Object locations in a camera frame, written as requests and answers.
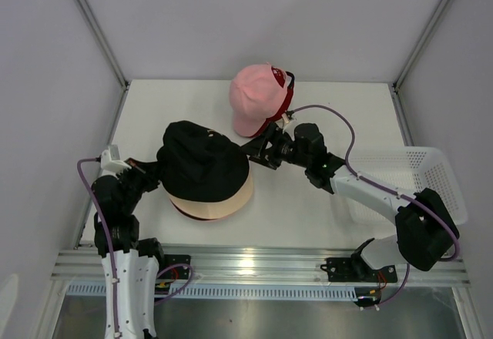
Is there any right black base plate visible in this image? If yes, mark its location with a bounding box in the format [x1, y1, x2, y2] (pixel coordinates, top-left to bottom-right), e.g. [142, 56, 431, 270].
[320, 257, 397, 283]

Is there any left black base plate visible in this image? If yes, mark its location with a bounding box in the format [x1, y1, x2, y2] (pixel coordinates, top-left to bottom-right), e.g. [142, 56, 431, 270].
[156, 254, 191, 281]

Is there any white plastic basket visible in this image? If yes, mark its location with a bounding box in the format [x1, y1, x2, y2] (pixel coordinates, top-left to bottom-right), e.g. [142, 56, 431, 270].
[330, 146, 468, 225]

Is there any beige bucket hat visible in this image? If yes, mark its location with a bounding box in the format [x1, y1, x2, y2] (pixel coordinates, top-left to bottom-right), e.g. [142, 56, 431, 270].
[167, 172, 254, 220]

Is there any frame post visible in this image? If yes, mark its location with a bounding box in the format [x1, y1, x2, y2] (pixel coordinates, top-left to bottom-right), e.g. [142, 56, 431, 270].
[392, 0, 454, 94]
[73, 0, 129, 89]

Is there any black hat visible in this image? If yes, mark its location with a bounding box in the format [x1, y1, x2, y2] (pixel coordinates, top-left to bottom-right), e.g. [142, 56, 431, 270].
[173, 204, 207, 221]

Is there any red baseball cap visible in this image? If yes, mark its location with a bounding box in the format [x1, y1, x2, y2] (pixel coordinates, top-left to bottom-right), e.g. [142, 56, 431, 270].
[243, 64, 294, 137]

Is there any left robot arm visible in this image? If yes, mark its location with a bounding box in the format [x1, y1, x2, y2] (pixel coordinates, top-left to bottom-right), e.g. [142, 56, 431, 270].
[91, 159, 166, 338]

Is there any white slotted cable duct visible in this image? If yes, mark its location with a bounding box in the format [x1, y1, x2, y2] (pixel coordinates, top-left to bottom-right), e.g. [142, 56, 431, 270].
[66, 282, 357, 302]

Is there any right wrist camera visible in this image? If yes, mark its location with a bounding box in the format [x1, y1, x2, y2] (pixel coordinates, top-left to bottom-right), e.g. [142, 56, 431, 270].
[281, 110, 296, 130]

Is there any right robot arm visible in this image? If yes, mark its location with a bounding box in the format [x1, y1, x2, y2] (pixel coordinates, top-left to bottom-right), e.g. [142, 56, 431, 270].
[241, 123, 460, 280]

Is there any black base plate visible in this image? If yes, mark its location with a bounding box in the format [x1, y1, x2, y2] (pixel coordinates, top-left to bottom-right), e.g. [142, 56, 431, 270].
[156, 254, 191, 281]
[320, 257, 397, 283]

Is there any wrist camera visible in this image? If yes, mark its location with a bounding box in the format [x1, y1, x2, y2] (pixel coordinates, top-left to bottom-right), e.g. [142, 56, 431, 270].
[281, 110, 296, 130]
[99, 145, 131, 174]

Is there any aluminium mounting rail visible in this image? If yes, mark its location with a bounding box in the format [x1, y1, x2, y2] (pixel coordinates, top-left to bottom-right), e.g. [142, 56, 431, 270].
[52, 244, 471, 288]

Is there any light pink hat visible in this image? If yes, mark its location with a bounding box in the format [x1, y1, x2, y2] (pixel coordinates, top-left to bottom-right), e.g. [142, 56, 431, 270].
[229, 63, 295, 138]

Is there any right frame post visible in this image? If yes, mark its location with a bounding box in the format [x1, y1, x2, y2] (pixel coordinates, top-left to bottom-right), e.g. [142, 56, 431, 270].
[392, 0, 454, 94]

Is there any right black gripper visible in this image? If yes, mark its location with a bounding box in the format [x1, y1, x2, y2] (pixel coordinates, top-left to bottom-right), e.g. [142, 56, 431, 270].
[238, 122, 310, 170]

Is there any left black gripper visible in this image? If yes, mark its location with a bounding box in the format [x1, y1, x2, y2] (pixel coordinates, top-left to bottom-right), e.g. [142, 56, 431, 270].
[116, 157, 167, 213]

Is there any left frame post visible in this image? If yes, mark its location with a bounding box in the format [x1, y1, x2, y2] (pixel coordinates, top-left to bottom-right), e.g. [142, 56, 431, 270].
[73, 0, 129, 89]

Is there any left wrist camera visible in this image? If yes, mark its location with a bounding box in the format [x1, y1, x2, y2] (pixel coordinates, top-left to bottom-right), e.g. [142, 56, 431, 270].
[99, 145, 131, 174]

